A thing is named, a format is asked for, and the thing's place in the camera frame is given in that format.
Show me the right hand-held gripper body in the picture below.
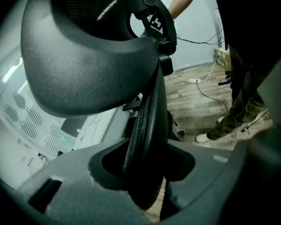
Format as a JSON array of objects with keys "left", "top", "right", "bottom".
[{"left": 147, "top": 13, "right": 165, "bottom": 36}]

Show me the person's black shirt torso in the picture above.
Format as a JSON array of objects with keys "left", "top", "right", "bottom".
[{"left": 212, "top": 0, "right": 281, "bottom": 63}]

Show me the small tan patterned box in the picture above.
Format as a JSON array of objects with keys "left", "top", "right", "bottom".
[{"left": 213, "top": 47, "right": 231, "bottom": 68}]

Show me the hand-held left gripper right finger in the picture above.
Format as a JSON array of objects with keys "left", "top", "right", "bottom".
[{"left": 159, "top": 138, "right": 234, "bottom": 222}]

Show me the white power cable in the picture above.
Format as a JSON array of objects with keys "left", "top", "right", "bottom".
[{"left": 170, "top": 61, "right": 218, "bottom": 83}]

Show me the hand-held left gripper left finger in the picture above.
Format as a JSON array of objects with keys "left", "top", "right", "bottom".
[{"left": 15, "top": 137, "right": 156, "bottom": 225}]

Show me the black mesh office chair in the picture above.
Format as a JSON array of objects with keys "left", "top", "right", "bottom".
[{"left": 20, "top": 0, "right": 181, "bottom": 211}]

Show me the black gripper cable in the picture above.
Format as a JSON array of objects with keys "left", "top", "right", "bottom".
[
  {"left": 176, "top": 27, "right": 226, "bottom": 45},
  {"left": 240, "top": 110, "right": 269, "bottom": 134}
]

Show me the person's right forearm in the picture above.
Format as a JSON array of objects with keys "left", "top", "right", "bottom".
[{"left": 167, "top": 0, "right": 197, "bottom": 20}]

